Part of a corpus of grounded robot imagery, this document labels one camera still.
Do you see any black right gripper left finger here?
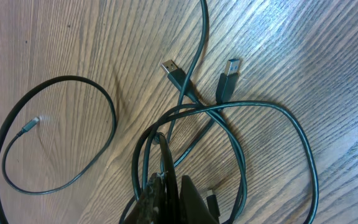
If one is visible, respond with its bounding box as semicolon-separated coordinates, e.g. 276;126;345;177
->
122;173;166;224

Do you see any black thin long cable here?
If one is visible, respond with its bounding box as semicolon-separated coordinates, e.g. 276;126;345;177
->
0;75;117;224

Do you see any black usb cable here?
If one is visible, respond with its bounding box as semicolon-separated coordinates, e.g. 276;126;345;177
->
119;0;319;224

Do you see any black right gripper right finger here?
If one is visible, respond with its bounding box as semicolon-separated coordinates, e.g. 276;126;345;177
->
180;175;218;224

